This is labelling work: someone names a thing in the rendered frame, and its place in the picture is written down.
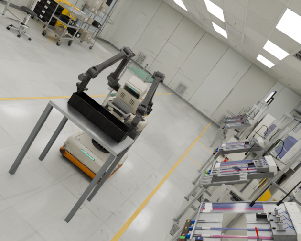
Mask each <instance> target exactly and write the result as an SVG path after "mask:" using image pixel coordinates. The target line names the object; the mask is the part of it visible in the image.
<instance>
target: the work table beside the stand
mask: <svg viewBox="0 0 301 241"><path fill-rule="evenodd" d="M69 99H70V98H63V99H52V100H50V101H49V103H48V104H47V106H46V108H45V109H44V111H43V113H42V115H41V116H40V118H39V120H38V121H37V123H36V125H35V127H34V129H33V130H32V132H31V134H30V135H29V137H28V139H27V141H26V142H25V144H24V146H23V147H22V149H21V151H20V153H19V154H18V156H17V158H16V159H15V161H14V163H13V165H12V166H11V168H10V170H9V171H8V172H9V173H10V174H11V175H12V174H14V173H15V172H16V170H17V168H18V167H19V165H20V163H21V162H22V160H23V158H24V157H25V155H26V153H27V152H28V150H29V148H30V146H31V145H32V143H33V141H34V139H35V138H36V136H37V134H38V133H39V131H40V129H41V128H42V126H43V124H44V123H45V121H46V119H47V118H48V116H49V114H50V113H51V111H52V109H53V107H54V108H56V109H57V110H58V111H59V112H61V113H62V114H63V115H64V117H63V119H62V120H61V122H60V124H59V125H58V127H57V129H56V130H55V132H54V133H53V135H52V137H51V138H50V140H49V142H48V143H47V145H46V147H45V148H44V150H43V152H42V153H41V155H40V157H39V158H38V159H39V160H40V161H42V160H44V158H45V157H46V155H47V153H48V152H49V150H50V148H51V147H52V145H53V143H54V142H55V140H56V138H57V137H58V135H59V134H60V132H61V130H62V129H63V127H64V126H65V124H66V123H67V121H68V119H69V120H70V121H71V122H73V123H74V124H75V125H76V126H78V127H79V128H80V129H82V130H83V131H84V132H85V133H86V134H88V135H89V136H90V137H91V138H93V139H94V140H95V141H96V142H98V143H99V144H100V145H102V146H103V147H104V148H105V149H106V150H108V151H109V152H110V153H111V155H110V156H109V157H108V159H107V160H106V161H105V163H104V164H103V166H102V167H101V168H100V170H99V171H98V173H97V174H96V176H95V177H94V179H93V180H92V181H91V183H90V184H89V186H88V187H87V189H86V190H85V191H84V193H83V194H82V196H81V197H80V198H79V200H78V201H77V203H76V204H75V205H74V207H73V208H72V210H71V211H70V213H69V214H68V215H67V217H66V218H65V221H66V222H67V223H68V222H69V221H70V220H71V219H72V217H73V216H74V214H75V213H76V212H77V211H78V209H79V208H80V206H81V205H82V204H83V202H84V201H85V199H86V198H87V196H88V195H89V194H90V192H91V191H92V189H93V188H94V187H95V185H96V184H97V182H98V181H99V180H100V178H101V177H102V175H103V174H104V173H105V171H106V170H107V168H108V167H109V166H110V164H111V163H112V161H113V160H114V159H115V157H116V156H117V155H118V154H119V155H118V156H117V158H116V159H115V161H114V162H113V164H112V165H111V166H110V168H109V169H108V170H107V172H106V173H105V174H104V176H103V177H102V179H101V180H100V181H99V183H98V184H97V186H96V187H95V189H94V190H93V191H92V193H91V194H90V196H89V197H88V198H87V200H88V201H89V202H90V201H91V200H92V199H93V197H94V196H95V195H96V193H97V192H98V190H99V189H100V188H101V187H102V185H103V184H104V182H105V181H106V180H107V178H108V177H109V175H110V174H111V173H112V171H113V170H114V169H115V167H116V166H117V164H118V163H119V162H120V160H121V159H122V157H123V156H124V155H125V153H126V152H127V150H128V149H129V148H130V147H131V145H132V144H133V142H134V140H133V139H131V138H130V137H129V136H127V137H126V139H125V140H123V141H122V142H120V143H117V142H116V141H115V140H113V139H112V138H111V137H110V136H108V135H107V134H106V133H105V132H103V131H102V130H101V129H100V128H98V127H97V126H96V125H95V124H93V123H92V122H91V121H90V120H88V119H87V118H86V117H85V116H83V115H82V114H81V113H80V112H78V111H77V110H76V109H74V108H73V107H72V106H71V105H69V104H68V101H69Z"/></svg>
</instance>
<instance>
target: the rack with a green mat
mask: <svg viewBox="0 0 301 241"><path fill-rule="evenodd" d="M131 62H132V59H131V60H130V61H129V63H128V64H127V66H126V67H125V69H124V70H123V72H122V73H121V75H120V77H119V80H120V79H121V77H122V76H123V74H124V73H125V71H126V70H127V69H128V70H129V71H130V72H132V73H133V74H134V75H136V76H137V77H138V79H139V78H140V79H141V80H142V81H143V83H145V82H146V83H153V80H154V79H153V78H151V77H152V76H150V75H151V74H150V73H149V74H148V73H147V72H145V69H146V67H147V66H148V64H146V65H145V67H144V69H143V70H141V69H137V68H133V67H129V65H130V63H131ZM109 96H110V97H114V96H116V93H112V91H110V92H109V93H108V95H107V97H106V98H105V100H104V101H103V103H102V104H101V106H103V105H104V103H105V101H106V100H107V98H108V97H109Z"/></svg>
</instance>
